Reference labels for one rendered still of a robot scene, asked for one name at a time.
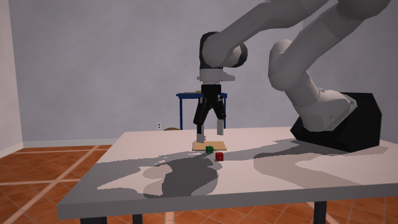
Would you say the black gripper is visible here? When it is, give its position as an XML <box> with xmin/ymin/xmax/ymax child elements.
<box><xmin>193</xmin><ymin>84</ymin><xmax>226</xmax><ymax>143</ymax></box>

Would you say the tan flat square mat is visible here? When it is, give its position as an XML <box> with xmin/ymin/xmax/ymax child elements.
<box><xmin>193</xmin><ymin>141</ymin><xmax>227</xmax><ymax>151</ymax></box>

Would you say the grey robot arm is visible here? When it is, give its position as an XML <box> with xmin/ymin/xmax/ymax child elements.
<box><xmin>197</xmin><ymin>0</ymin><xmax>391</xmax><ymax>132</ymax></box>

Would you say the red die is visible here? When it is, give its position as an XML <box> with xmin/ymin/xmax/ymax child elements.
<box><xmin>216</xmin><ymin>152</ymin><xmax>224</xmax><ymax>161</ymax></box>

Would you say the green die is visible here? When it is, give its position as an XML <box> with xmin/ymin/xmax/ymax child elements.
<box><xmin>206</xmin><ymin>146</ymin><xmax>213</xmax><ymax>154</ymax></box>

